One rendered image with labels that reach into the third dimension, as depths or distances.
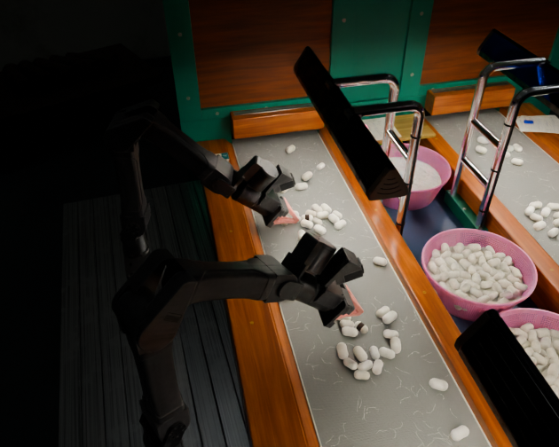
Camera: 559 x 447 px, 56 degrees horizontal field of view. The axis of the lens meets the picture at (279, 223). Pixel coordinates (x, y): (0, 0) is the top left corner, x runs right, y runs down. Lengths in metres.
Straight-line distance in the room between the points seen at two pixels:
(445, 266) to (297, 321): 0.41
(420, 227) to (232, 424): 0.79
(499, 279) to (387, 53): 0.83
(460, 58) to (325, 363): 1.20
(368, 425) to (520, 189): 0.92
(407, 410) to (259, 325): 0.34
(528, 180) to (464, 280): 0.51
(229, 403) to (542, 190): 1.09
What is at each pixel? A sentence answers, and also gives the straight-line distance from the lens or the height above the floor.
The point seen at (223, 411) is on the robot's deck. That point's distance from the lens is 1.16.
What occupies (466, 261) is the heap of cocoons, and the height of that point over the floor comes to 0.75.
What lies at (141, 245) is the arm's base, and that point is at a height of 0.72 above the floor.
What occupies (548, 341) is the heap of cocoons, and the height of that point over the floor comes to 0.74.
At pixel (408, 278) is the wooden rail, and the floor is 0.76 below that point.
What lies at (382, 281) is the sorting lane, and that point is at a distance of 1.30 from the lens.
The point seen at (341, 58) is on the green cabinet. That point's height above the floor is 1.00.
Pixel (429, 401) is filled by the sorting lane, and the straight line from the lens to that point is 1.11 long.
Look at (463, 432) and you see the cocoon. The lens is 1.07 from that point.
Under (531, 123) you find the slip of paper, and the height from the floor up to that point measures 0.77.
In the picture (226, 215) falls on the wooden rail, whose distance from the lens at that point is 1.44.
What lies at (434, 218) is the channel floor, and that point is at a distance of 1.62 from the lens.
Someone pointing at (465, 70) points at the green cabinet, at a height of 0.91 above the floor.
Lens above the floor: 1.65
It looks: 39 degrees down
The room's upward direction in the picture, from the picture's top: 1 degrees counter-clockwise
